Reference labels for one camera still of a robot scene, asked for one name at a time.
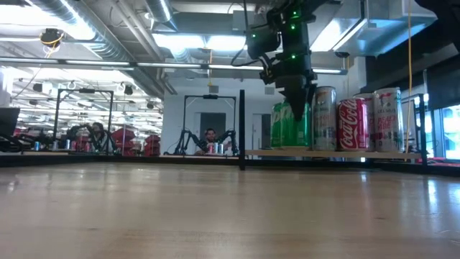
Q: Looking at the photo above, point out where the rectangular silver air duct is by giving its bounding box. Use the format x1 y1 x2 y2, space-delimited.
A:
308 0 438 58

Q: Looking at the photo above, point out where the red Coca-Cola can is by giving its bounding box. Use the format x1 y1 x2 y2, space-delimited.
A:
336 97 368 152

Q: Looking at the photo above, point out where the dark grey cabinet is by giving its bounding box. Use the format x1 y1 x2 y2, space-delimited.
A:
261 114 273 150

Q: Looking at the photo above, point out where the black ceiling cable reel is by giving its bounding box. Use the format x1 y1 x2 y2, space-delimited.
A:
40 27 66 47

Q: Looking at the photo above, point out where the black monitor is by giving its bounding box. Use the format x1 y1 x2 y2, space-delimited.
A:
0 106 21 137

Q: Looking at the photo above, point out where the red storage bin rack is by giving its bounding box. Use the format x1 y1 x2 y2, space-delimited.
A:
111 128 137 156
144 135 162 156

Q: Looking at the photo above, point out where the yellow hanging cable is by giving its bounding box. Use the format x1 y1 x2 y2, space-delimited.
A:
404 0 414 163

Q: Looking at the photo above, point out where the round silver air duct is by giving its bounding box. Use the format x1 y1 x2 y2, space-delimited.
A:
143 0 173 23

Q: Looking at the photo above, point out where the bright ceiling light panel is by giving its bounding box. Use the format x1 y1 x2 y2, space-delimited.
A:
152 32 249 51

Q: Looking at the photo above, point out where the black background gantry frame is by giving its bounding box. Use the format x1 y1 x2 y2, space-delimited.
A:
52 88 114 152
183 94 237 155

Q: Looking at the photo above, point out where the spiral silver air duct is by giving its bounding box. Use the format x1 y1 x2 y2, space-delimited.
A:
28 0 166 100

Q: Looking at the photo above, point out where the Celsius Peach Vibe can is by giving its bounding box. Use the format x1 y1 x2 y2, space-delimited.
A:
372 87 405 153

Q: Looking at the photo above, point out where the long ceiling light strip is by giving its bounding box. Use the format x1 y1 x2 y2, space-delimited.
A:
0 56 348 76

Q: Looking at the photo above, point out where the bright window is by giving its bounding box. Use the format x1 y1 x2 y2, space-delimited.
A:
433 104 460 161

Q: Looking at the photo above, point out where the wooden shelf with black frame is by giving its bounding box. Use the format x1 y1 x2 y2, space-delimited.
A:
238 88 428 171

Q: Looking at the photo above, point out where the green Sprite can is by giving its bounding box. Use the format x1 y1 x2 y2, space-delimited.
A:
270 100 313 148

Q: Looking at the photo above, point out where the dark grey door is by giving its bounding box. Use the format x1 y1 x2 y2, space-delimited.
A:
199 112 227 145

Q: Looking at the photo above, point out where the person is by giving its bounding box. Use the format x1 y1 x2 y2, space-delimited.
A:
195 127 226 155
88 121 112 154

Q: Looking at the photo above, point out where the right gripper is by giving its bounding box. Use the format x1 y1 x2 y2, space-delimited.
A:
259 52 317 122

